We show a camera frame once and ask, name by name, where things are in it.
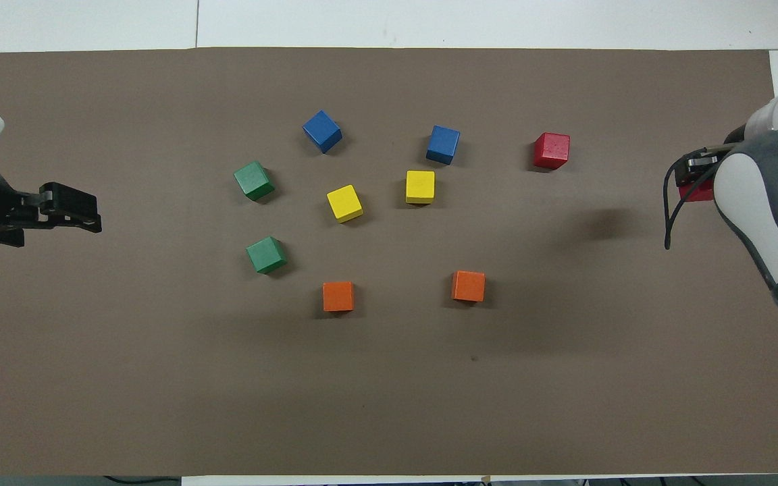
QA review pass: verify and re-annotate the yellow wooden block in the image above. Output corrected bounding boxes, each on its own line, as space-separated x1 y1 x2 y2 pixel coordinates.
326 184 365 224
405 170 436 205

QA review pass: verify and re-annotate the brown paper table mat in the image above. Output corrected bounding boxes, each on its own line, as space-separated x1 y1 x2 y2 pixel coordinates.
0 47 778 477

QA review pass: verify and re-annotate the green wooden block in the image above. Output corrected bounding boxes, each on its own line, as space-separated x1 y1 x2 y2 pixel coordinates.
233 161 276 202
246 236 288 275

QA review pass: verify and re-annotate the orange wooden block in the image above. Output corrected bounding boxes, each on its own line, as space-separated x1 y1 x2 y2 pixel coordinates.
450 270 486 303
322 281 355 313

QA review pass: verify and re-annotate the red wooden block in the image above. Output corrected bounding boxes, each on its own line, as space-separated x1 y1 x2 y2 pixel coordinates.
678 180 716 203
533 132 571 170

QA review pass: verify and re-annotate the blue wooden block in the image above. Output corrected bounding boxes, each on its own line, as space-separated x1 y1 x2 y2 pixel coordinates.
426 125 461 166
303 110 343 155

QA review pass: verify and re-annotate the black floor cable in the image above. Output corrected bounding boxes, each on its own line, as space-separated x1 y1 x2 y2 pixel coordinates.
104 475 182 486

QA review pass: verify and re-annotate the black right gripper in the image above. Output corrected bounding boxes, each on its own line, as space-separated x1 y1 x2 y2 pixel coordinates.
673 148 728 189

